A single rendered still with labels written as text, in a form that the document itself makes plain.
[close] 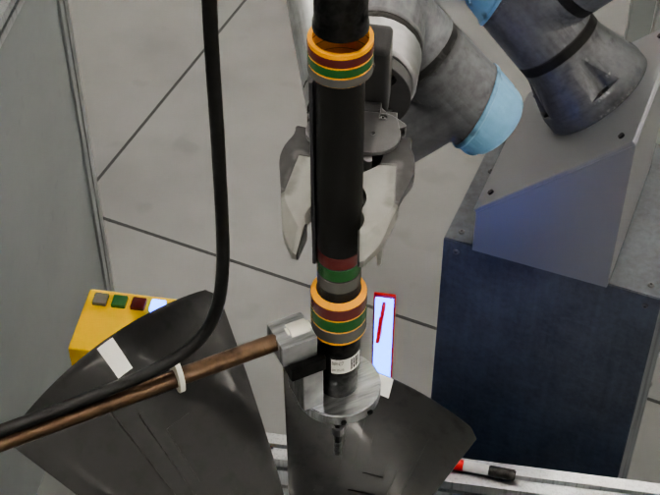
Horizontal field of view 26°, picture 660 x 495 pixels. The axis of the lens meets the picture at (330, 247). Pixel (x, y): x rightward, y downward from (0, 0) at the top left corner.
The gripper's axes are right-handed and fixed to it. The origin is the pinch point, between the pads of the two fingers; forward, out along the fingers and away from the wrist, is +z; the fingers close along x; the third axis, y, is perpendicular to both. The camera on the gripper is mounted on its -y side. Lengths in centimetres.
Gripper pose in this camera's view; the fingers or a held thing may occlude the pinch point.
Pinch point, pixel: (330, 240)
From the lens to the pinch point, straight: 101.1
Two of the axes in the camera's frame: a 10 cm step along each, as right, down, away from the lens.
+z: -1.6, 7.1, -6.9
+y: 0.0, 7.0, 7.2
